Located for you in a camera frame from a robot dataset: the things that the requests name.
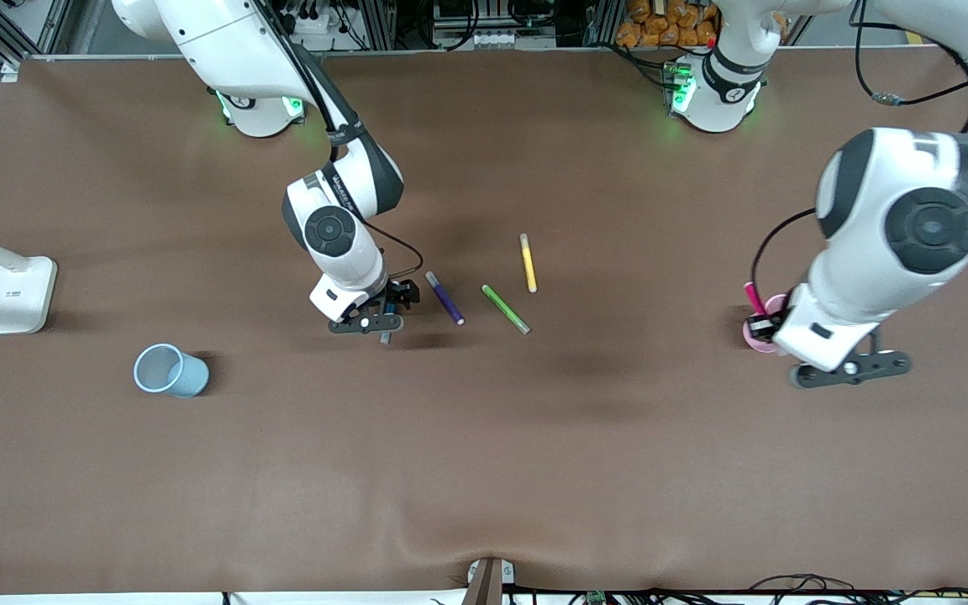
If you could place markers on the white power strip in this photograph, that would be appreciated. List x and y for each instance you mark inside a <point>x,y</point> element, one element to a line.
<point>316,25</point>

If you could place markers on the white terminal strip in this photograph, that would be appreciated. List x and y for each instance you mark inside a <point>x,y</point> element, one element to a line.
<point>497,39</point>

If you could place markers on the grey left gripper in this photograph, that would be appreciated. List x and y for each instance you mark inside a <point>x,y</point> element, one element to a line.
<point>760,323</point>

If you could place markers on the yellow marker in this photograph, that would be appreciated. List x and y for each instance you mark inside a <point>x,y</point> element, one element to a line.
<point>528,265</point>

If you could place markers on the purple marker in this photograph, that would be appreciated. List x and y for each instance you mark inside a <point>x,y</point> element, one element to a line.
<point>446,301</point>

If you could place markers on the white lamp stand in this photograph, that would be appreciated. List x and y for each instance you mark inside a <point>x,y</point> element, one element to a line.
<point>18,294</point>

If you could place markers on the pink plastic cup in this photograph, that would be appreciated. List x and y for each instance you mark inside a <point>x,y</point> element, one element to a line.
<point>757,344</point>

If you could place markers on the black electronics rack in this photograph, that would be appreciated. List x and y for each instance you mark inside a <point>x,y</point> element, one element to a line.
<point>450,17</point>

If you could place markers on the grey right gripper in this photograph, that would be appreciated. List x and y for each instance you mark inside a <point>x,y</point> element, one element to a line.
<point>398,295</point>

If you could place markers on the pink marker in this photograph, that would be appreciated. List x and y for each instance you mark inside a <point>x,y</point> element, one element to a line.
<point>753,296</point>

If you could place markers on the green circuit board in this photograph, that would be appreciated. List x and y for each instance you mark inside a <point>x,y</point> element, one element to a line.
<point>597,598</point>

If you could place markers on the blue marker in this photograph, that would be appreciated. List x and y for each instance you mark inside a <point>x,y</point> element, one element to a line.
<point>386,338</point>

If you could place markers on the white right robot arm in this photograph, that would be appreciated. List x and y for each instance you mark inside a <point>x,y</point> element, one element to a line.
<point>232,50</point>

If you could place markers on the light blue plastic cup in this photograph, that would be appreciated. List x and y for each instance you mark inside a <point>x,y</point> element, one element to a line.
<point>186,378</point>

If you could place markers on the orange snack bag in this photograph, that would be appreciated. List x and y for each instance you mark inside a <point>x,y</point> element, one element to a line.
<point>660,25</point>

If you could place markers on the green marker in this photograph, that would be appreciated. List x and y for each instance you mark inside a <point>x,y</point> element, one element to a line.
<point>503,307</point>

